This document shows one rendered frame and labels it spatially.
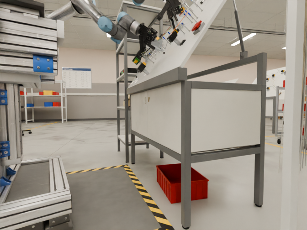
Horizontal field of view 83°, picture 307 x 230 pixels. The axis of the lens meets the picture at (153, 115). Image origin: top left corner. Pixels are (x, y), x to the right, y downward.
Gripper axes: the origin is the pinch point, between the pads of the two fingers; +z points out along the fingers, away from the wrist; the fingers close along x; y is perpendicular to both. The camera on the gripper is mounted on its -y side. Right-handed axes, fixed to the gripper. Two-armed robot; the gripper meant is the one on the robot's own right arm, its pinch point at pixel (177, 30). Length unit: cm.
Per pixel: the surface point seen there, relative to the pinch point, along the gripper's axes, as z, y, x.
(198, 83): 29.5, -13.4, -32.6
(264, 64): 42, 35, -23
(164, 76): 20.3, -24.9, -17.2
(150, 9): -37, 25, 110
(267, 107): 244, 235, 223
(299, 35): 19, 3, -74
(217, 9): 0.7, 15.6, -23.1
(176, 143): 55, -38, -32
